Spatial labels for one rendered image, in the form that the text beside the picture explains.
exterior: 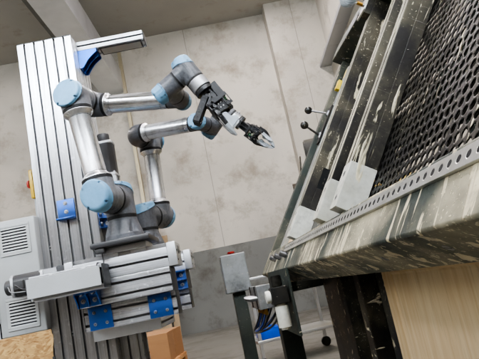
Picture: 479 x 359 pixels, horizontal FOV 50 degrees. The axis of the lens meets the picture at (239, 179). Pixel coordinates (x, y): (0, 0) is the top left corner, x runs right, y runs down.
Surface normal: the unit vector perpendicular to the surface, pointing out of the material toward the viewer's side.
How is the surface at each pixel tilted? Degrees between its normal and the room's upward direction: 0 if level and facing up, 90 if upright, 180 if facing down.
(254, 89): 90
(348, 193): 90
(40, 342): 90
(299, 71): 90
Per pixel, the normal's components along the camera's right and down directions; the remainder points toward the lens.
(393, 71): 0.07, -0.22
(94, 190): -0.20, -0.02
